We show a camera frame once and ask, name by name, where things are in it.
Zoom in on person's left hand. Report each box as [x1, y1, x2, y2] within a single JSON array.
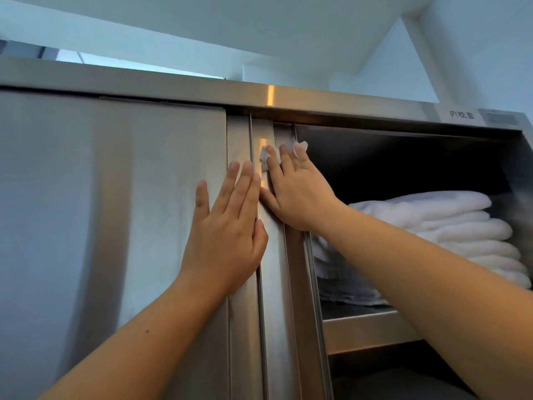
[[177, 161, 269, 301]]

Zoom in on white wet wipe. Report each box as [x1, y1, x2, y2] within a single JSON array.
[[259, 140, 309, 171]]

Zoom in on person's right forearm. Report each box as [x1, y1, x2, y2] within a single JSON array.
[[320, 202, 533, 400]]

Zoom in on grey shelf label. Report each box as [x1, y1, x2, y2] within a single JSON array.
[[479, 108, 525, 129]]

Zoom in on white shelf label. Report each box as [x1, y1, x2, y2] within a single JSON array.
[[435, 106, 486, 126]]

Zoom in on stack of white folded towels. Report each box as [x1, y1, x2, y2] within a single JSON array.
[[311, 190, 533, 307]]

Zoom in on person's right hand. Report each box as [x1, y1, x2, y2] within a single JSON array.
[[259, 141, 346, 234]]

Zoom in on stainless steel cabinet door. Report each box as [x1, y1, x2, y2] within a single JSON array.
[[249, 116, 334, 400], [0, 89, 265, 400]]

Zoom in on person's left forearm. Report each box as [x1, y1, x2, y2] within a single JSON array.
[[39, 274, 234, 400]]

